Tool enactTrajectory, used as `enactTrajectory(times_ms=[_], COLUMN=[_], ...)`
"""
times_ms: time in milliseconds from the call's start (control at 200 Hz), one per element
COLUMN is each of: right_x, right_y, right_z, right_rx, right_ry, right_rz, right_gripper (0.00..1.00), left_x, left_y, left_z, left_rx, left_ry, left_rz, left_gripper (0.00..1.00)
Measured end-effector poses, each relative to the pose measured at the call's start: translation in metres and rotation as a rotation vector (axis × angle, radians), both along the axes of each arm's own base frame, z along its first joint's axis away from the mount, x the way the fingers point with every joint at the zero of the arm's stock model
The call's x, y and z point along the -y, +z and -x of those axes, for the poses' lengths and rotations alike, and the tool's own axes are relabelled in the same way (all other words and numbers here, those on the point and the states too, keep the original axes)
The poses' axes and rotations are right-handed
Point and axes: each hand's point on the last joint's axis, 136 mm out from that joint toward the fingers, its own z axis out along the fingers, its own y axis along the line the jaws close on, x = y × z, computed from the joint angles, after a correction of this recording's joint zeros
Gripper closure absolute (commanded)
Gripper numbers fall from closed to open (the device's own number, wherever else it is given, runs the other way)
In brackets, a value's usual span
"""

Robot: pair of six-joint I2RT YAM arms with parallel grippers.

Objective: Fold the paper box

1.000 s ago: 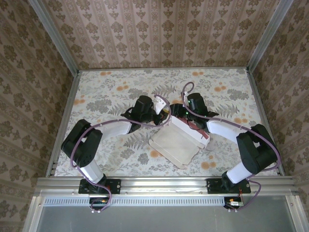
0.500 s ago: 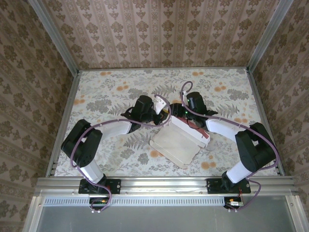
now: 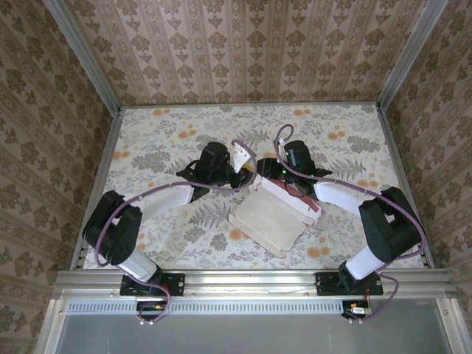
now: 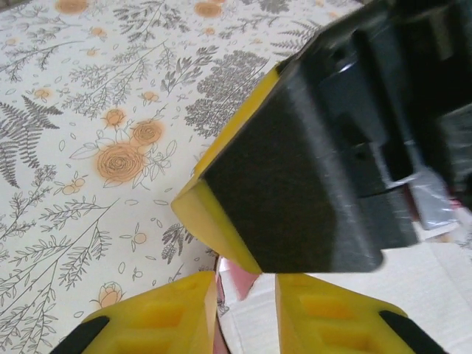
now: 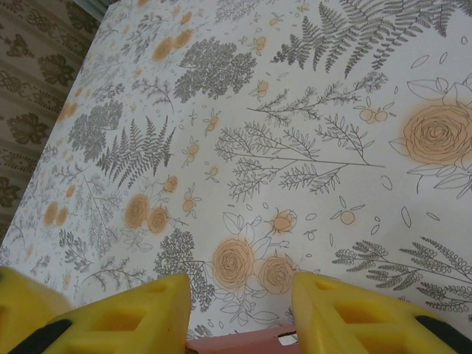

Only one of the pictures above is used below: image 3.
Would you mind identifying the floral tablecloth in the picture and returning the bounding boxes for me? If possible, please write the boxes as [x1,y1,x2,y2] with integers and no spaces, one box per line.
[83,104,425,270]

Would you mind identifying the grey metal panel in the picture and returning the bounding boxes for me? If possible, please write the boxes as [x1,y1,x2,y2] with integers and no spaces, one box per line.
[35,298,465,354]

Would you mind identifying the aluminium frame rail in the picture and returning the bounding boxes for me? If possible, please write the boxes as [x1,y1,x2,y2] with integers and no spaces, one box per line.
[51,268,455,300]

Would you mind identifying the aluminium side rail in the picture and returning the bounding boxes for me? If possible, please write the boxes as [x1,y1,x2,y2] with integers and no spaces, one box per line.
[70,110,123,271]
[375,105,435,269]

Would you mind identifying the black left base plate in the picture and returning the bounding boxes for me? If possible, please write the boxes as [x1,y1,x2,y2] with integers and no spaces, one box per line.
[120,272,186,297]

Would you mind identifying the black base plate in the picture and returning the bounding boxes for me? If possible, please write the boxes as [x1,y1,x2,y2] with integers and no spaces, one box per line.
[316,271,384,296]
[120,272,186,297]

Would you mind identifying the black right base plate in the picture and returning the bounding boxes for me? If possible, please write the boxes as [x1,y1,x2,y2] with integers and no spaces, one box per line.
[316,271,384,296]

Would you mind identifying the slotted grey cable duct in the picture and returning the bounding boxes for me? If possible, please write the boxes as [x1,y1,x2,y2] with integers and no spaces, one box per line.
[66,299,369,315]

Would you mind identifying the aluminium corner post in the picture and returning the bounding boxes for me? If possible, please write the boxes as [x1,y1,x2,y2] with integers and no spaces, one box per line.
[375,0,457,111]
[46,0,122,116]

